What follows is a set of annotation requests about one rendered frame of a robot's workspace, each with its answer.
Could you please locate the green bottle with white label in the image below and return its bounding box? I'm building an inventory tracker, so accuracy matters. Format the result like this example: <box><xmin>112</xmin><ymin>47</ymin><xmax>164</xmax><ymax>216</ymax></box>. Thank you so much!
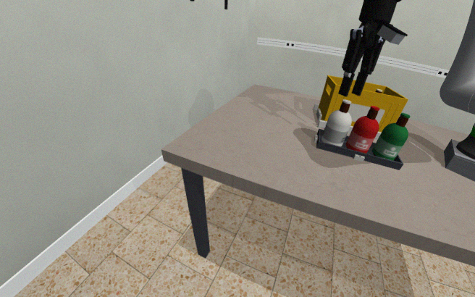
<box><xmin>372</xmin><ymin>113</ymin><xmax>410</xmax><ymax>160</ymax></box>

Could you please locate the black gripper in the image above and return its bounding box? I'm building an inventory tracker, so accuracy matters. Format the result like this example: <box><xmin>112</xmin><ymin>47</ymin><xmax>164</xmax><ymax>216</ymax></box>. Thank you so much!
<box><xmin>339</xmin><ymin>0</ymin><xmax>397</xmax><ymax>97</ymax></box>

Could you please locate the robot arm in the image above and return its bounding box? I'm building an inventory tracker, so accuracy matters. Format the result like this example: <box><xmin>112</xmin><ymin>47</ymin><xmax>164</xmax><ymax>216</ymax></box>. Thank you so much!
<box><xmin>377</xmin><ymin>0</ymin><xmax>475</xmax><ymax>159</ymax></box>

